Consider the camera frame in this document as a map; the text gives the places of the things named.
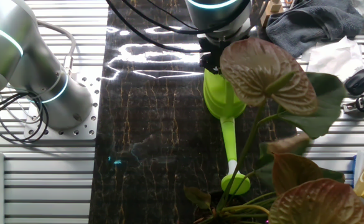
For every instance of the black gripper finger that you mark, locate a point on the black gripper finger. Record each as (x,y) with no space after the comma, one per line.
(209,64)

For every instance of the white tissue paper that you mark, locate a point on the white tissue paper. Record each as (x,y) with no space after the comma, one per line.
(340,59)

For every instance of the anthurium plant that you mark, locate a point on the anthurium plant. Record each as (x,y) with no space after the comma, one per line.
(256,68)

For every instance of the wooden block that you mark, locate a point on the wooden block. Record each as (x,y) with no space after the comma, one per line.
(273,7)

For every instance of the black marble pattern mat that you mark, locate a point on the black marble pattern mat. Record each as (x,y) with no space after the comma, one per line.
(153,124)

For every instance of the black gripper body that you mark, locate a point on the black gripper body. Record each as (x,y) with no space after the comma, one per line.
(211,49)

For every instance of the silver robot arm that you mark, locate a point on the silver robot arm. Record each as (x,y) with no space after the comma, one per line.
(66,102)

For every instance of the grey towel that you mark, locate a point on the grey towel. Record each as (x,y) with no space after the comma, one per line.
(309,28)

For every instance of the lime green watering can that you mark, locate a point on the lime green watering can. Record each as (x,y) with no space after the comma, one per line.
(222,96)

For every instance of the black computer mouse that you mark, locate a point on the black computer mouse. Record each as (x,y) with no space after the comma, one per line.
(356,84)

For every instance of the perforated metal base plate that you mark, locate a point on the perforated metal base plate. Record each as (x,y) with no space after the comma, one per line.
(83,136)

